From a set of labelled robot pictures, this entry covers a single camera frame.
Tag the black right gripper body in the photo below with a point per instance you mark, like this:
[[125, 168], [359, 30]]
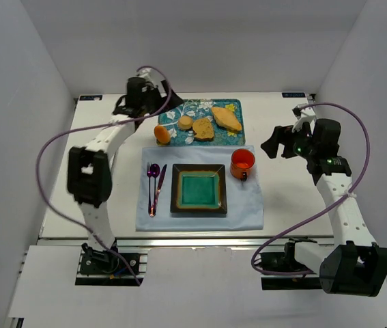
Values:
[[285, 140]]

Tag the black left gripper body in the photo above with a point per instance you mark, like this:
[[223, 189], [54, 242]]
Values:
[[165, 101]]

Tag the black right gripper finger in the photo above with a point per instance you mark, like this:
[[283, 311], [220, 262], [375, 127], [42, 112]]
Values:
[[276, 135], [270, 148]]

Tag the small pale round bun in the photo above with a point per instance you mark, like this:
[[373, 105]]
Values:
[[185, 123]]

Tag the round orange bread roll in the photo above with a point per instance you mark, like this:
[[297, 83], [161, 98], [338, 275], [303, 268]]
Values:
[[162, 135]]

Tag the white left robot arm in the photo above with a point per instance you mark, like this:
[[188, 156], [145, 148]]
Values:
[[89, 177]]

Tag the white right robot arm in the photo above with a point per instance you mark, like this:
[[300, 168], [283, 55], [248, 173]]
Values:
[[356, 265]]

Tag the brown bread slice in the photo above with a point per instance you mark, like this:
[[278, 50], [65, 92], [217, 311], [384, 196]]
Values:
[[203, 129]]

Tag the long golden bread loaf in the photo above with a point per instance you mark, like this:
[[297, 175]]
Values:
[[226, 119]]

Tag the teal floral tray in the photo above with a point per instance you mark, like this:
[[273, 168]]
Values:
[[202, 108]]

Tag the orange mug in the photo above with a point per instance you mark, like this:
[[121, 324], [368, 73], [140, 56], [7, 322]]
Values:
[[242, 163]]

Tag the right blue table label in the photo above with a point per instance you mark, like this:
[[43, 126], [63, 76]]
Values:
[[293, 94]]

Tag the blue table label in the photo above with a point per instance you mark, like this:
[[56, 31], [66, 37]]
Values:
[[293, 94], [90, 97]]

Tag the purple metallic fork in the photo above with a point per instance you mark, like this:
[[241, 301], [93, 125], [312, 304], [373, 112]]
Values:
[[150, 184]]

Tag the purple metallic spoon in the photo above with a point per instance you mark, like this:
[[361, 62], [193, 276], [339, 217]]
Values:
[[153, 172]]

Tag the left blue table label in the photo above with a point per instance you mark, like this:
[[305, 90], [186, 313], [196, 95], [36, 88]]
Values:
[[90, 97]]

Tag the light blue cloth napkin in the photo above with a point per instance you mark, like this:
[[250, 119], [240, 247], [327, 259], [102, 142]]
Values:
[[244, 199]]

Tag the purple metallic knife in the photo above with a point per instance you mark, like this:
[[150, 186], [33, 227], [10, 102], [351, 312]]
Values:
[[159, 186]]

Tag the square teal glazed plate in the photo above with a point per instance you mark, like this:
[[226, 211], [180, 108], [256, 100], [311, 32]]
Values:
[[198, 189]]

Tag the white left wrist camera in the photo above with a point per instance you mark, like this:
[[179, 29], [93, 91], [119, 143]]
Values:
[[151, 76]]

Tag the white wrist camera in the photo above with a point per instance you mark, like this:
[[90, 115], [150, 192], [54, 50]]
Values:
[[304, 114], [151, 76]]

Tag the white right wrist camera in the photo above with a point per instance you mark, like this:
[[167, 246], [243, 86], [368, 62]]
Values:
[[304, 114]]

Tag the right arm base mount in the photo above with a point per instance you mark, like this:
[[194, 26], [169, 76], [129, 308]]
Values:
[[284, 262]]

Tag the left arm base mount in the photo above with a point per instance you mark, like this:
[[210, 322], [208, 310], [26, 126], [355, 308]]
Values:
[[101, 268]]

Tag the aluminium front rail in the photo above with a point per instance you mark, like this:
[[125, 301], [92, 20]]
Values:
[[163, 242]]

